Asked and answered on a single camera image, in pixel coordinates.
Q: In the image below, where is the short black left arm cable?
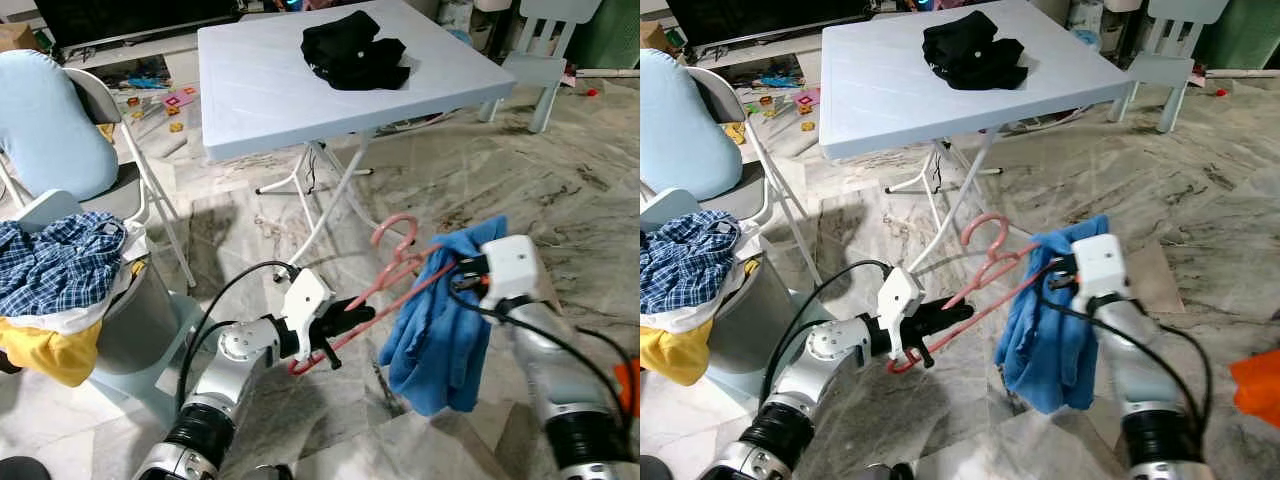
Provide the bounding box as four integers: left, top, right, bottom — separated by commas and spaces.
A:
775, 316, 871, 396
185, 316, 276, 401

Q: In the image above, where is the flat brown cardboard sheet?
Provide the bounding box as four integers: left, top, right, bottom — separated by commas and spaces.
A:
1122, 238, 1188, 315

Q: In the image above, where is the pale blue cushion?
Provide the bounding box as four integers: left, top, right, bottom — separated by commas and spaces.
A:
640, 47, 747, 202
0, 49, 120, 202

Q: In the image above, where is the pale blue folding table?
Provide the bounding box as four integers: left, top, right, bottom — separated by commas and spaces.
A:
197, 0, 519, 281
820, 0, 1143, 276

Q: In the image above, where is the pink plastic clothes hanger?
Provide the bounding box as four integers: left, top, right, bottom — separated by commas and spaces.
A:
287, 212, 473, 377
886, 211, 1076, 375

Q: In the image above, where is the white television bench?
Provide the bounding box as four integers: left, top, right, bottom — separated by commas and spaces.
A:
55, 28, 246, 76
685, 28, 873, 76

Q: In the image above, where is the yellow garment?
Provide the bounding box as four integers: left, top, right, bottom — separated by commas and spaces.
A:
640, 320, 717, 387
0, 315, 104, 389

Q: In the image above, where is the black television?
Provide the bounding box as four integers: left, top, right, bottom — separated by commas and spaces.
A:
666, 0, 873, 48
33, 0, 243, 49

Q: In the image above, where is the black garment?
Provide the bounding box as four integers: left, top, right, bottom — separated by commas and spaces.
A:
300, 9, 412, 93
921, 9, 1032, 93

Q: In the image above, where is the blue shirt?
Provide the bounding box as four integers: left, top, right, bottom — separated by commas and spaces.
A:
994, 214, 1113, 415
378, 214, 513, 417

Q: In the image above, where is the dark green fabric furniture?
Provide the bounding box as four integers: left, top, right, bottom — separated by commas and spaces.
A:
1195, 0, 1280, 71
572, 0, 641, 69

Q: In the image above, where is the long black left arm cable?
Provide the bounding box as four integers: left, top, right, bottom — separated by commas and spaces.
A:
765, 258, 893, 406
176, 260, 303, 413

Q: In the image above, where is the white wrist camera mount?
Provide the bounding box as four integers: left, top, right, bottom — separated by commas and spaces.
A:
478, 235, 547, 311
877, 265, 924, 361
282, 267, 336, 347
1072, 235, 1132, 307

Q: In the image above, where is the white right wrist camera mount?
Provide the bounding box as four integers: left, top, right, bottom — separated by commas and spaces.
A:
1072, 235, 1132, 307
478, 235, 547, 311

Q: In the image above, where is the blue plaid garment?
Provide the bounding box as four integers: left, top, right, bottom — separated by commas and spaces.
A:
640, 208, 749, 317
0, 212, 131, 321

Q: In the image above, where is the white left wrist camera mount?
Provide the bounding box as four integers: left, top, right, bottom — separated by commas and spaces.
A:
282, 267, 336, 347
877, 265, 924, 361

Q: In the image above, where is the white grey folding chair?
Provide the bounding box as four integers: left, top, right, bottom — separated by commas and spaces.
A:
640, 65, 825, 288
0, 67, 198, 288

